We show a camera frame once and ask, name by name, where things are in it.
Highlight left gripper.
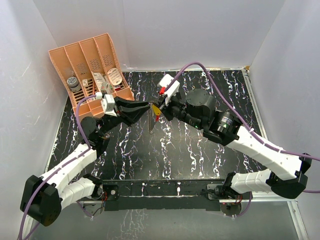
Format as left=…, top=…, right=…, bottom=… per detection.
left=98, top=97, right=150, bottom=136

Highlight pink desk organizer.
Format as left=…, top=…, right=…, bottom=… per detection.
left=48, top=33, right=134, bottom=112

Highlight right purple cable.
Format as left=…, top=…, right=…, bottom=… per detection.
left=164, top=61, right=320, bottom=218

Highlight white paper packets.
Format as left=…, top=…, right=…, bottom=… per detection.
left=91, top=71, right=108, bottom=90

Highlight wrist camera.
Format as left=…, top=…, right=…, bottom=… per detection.
left=157, top=74, right=180, bottom=107
left=95, top=92, right=117, bottom=117

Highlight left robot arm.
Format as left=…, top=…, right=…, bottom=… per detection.
left=20, top=92, right=150, bottom=227

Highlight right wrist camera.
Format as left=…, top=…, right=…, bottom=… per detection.
left=157, top=74, right=180, bottom=107

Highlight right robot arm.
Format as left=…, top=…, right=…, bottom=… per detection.
left=154, top=87, right=312, bottom=199

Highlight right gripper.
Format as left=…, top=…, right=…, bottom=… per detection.
left=153, top=92, right=204, bottom=131

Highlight black base bar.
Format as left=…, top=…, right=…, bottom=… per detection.
left=100, top=179, right=253, bottom=212

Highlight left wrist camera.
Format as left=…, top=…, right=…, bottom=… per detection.
left=95, top=92, right=117, bottom=117

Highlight grey round tin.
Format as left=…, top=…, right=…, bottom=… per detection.
left=66, top=76, right=81, bottom=93

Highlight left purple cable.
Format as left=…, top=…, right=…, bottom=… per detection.
left=18, top=94, right=101, bottom=240

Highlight purple cable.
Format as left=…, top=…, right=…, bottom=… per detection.
left=18, top=94, right=101, bottom=240
left=164, top=61, right=320, bottom=218

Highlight oval white labelled tin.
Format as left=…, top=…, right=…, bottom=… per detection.
left=107, top=67, right=123, bottom=86

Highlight small white card box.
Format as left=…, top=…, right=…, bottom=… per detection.
left=82, top=78, right=92, bottom=88

